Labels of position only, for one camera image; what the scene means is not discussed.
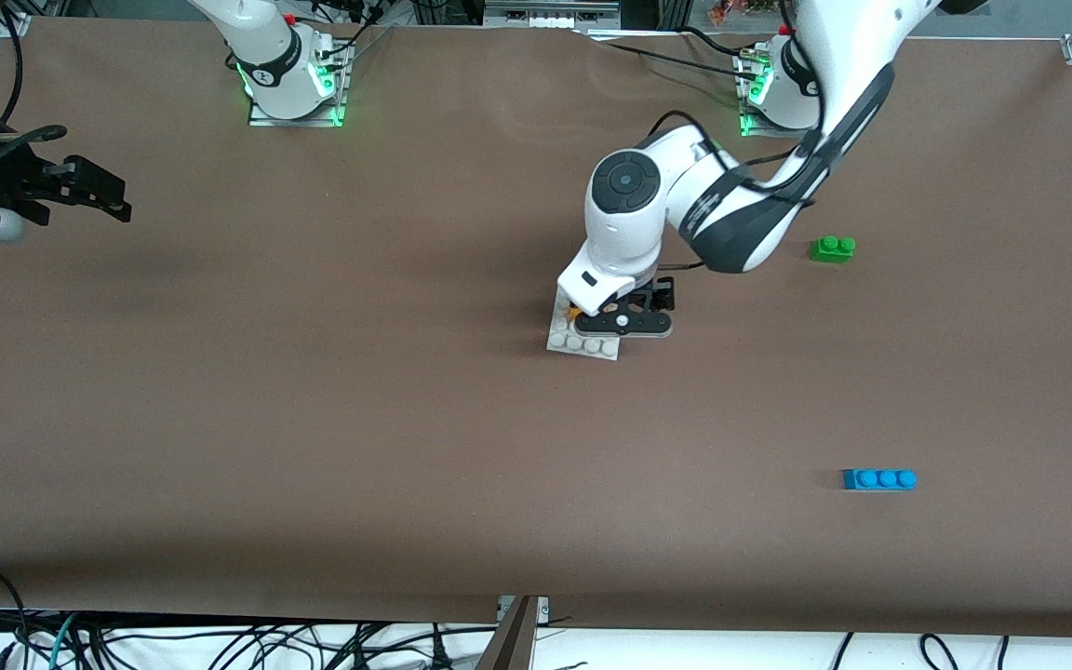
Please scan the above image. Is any white studded base plate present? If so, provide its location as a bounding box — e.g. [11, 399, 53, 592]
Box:
[546, 286, 623, 362]

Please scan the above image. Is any blue three-stud block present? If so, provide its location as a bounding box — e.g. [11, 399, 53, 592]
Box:
[842, 468, 918, 491]

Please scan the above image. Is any brown table cover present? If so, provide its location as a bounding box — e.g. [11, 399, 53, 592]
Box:
[0, 16, 1072, 639]

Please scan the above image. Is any white power strip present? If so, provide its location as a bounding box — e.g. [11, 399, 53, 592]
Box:
[483, 0, 623, 29]

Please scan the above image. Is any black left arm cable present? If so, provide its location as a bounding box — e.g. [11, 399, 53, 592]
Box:
[646, 110, 821, 198]

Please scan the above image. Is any long black table cable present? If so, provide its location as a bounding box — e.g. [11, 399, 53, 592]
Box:
[583, 28, 760, 75]

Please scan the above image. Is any metal table bracket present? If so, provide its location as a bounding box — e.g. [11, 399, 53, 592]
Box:
[475, 595, 551, 670]

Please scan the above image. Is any teal cable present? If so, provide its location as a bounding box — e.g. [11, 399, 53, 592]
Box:
[45, 611, 83, 670]

